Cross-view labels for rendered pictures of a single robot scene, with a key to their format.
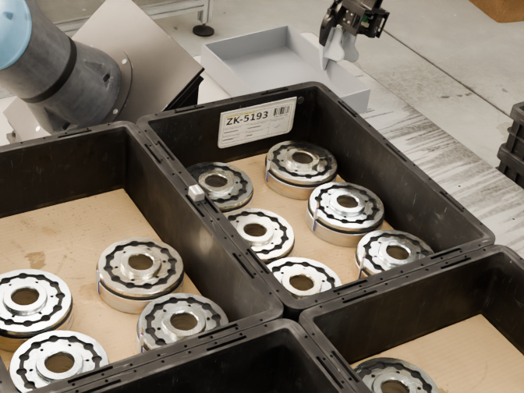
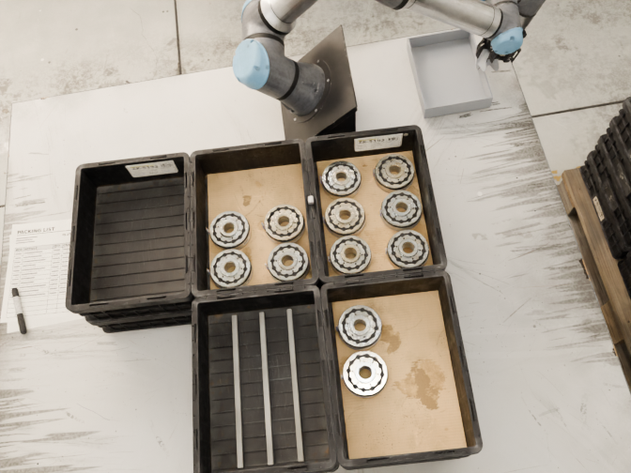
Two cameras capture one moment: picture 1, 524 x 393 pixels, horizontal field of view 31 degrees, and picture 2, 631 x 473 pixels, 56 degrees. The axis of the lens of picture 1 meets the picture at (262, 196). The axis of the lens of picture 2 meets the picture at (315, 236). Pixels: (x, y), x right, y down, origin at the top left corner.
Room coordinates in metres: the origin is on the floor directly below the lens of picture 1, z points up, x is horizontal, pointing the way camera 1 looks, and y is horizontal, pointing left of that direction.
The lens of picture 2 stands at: (0.36, -0.34, 2.24)
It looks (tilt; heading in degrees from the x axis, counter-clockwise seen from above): 66 degrees down; 39
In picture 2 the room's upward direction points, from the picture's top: 10 degrees counter-clockwise
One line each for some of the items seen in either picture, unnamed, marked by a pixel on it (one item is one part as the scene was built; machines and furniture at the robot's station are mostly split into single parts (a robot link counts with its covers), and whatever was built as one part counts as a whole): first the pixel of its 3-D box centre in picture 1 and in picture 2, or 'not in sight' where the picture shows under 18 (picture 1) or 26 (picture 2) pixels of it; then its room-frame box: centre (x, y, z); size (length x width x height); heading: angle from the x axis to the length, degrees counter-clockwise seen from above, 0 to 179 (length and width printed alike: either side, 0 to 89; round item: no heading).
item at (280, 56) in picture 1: (282, 77); (448, 71); (1.54, -0.01, 0.74); 0.27 x 0.20 x 0.05; 38
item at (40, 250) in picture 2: not in sight; (42, 271); (0.42, 0.71, 0.70); 0.33 x 0.23 x 0.01; 39
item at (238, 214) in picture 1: (254, 234); (345, 215); (0.91, 0.00, 0.86); 0.10 x 0.10 x 0.01
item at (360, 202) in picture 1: (347, 203); (401, 207); (1.00, -0.11, 0.86); 0.05 x 0.05 x 0.01
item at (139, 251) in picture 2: not in sight; (138, 236); (0.61, 0.44, 0.87); 0.40 x 0.30 x 0.11; 36
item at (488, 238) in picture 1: (306, 183); (372, 201); (0.95, -0.05, 0.92); 0.40 x 0.30 x 0.02; 36
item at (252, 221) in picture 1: (254, 231); (345, 215); (0.91, 0.00, 0.86); 0.05 x 0.05 x 0.01
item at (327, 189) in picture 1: (346, 206); (401, 208); (1.00, -0.11, 0.86); 0.10 x 0.10 x 0.01
